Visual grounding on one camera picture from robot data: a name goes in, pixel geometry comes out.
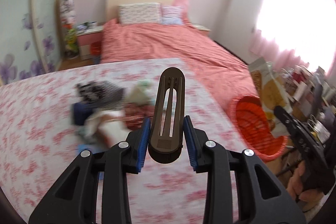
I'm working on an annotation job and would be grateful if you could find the brown paper bag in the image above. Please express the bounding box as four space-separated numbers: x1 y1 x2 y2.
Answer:
248 57 292 138

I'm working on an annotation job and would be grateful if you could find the brown plaid scrunchie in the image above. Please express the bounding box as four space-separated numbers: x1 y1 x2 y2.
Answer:
123 103 154 131

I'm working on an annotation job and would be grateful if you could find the green plush toy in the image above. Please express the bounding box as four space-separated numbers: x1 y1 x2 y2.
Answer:
65 28 79 59

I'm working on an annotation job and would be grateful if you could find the coral pink bed duvet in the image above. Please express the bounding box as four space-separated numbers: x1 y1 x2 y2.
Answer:
100 17 261 109

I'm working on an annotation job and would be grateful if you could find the pink white nightstand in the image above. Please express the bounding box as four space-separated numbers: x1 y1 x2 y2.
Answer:
77 25 104 60

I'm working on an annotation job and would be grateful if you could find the hanging plush toy organizer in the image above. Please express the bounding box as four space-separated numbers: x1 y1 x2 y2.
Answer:
59 0 76 26

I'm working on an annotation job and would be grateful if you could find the right human hand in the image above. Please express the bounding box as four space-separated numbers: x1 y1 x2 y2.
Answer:
286 161 329 213

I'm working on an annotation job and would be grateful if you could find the beige wooden headboard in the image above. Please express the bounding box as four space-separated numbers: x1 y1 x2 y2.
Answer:
105 0 189 25

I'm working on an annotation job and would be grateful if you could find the red plastic laundry basket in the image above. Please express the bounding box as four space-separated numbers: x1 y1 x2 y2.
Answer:
227 95 288 162

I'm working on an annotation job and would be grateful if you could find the far beige nightstand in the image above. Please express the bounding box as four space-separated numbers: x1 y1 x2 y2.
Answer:
193 24 211 36

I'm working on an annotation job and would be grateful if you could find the floral sliding wardrobe door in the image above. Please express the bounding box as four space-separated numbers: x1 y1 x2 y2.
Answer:
1 0 62 85

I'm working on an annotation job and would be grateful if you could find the black daisy print cloth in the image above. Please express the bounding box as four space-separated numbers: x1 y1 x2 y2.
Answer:
76 81 125 109

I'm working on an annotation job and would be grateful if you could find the pink window curtain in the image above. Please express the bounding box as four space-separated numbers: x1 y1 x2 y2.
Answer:
250 0 335 73

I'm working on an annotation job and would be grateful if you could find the dark brown plastic comb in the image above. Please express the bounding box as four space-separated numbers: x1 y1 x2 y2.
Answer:
148 67 185 164

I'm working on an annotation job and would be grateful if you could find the navy green fabric pouch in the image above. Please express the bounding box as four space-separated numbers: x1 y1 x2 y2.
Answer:
71 102 97 126

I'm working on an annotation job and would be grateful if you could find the cluttered white shelf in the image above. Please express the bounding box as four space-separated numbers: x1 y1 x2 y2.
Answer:
273 65 336 135

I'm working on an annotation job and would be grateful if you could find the floral white pillow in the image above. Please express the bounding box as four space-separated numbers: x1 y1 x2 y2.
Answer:
118 3 161 25

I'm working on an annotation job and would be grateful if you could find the striped pink pillow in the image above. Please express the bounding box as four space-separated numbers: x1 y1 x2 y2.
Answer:
161 5 183 25

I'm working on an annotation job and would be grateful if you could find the floral pink tablecloth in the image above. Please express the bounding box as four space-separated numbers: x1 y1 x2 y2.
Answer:
1 59 247 223

